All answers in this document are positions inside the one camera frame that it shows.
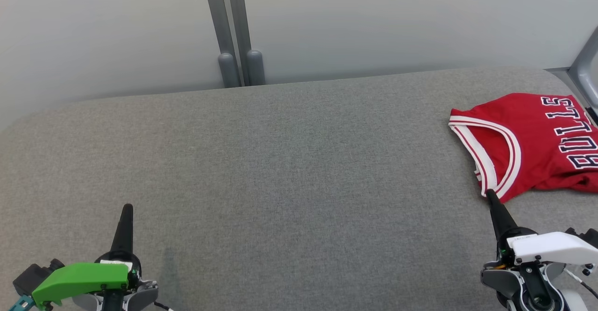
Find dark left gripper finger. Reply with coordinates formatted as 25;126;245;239
111;204;134;254

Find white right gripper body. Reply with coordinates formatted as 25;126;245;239
496;227;598;267

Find grey partition upright strip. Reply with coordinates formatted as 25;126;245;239
226;0;253;85

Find grey cylindrical post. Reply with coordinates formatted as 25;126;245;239
246;49;266;86
218;53;241;89

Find grey metal frame tube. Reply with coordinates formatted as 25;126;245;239
544;26;598;125

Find teal connector left arm cable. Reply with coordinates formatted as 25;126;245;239
8;295;36;311

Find red Bulls basketball jersey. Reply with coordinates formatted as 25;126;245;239
448;93;598;204

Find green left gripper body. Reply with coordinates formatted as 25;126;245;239
32;251;141;308

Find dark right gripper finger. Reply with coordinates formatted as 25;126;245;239
486;189;519;243

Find grey metal posts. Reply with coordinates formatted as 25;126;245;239
202;0;242;87

